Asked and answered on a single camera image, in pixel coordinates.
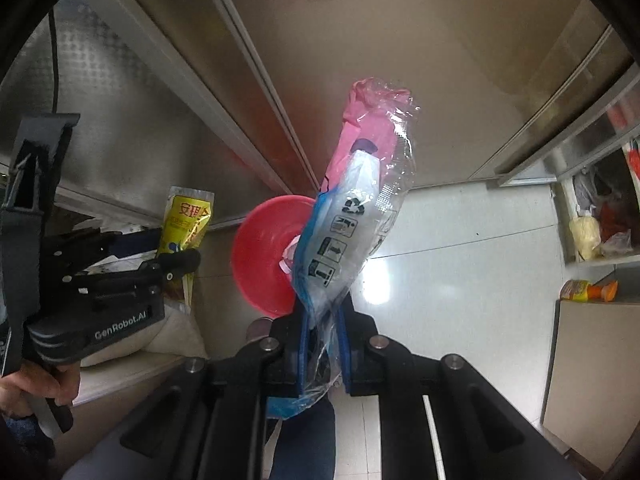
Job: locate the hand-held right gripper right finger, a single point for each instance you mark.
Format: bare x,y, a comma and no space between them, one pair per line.
344,355

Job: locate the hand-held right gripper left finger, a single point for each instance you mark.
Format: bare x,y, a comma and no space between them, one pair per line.
301,350

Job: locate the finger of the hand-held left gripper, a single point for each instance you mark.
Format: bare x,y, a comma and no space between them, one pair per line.
180,260
100,242

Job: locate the yellow sauce packet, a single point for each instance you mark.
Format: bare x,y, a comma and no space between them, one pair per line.
187,215

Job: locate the red plastic bin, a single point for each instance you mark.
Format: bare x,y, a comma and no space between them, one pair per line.
260,255

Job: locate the pink blue plastic package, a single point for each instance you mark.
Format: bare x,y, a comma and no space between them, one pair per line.
345,200

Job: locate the person's left hand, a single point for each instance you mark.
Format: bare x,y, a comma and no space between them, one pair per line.
35,385

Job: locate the white sack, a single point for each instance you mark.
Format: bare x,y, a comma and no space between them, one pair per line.
175,332

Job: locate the person's leg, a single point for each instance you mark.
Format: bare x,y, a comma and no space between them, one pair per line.
305,445

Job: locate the beige cabinet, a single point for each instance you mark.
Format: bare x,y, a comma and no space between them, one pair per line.
590,375

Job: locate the orange yellow bottle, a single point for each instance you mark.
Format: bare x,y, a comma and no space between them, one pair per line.
587,291

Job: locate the pale yellow bag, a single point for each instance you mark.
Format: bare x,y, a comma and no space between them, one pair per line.
585,235

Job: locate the clear plastic bag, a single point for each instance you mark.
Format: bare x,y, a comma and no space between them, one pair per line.
617,245

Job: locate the grey plastic bag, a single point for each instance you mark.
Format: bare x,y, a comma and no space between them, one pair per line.
590,190

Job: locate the red plastic bag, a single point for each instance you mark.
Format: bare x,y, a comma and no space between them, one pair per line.
612,215

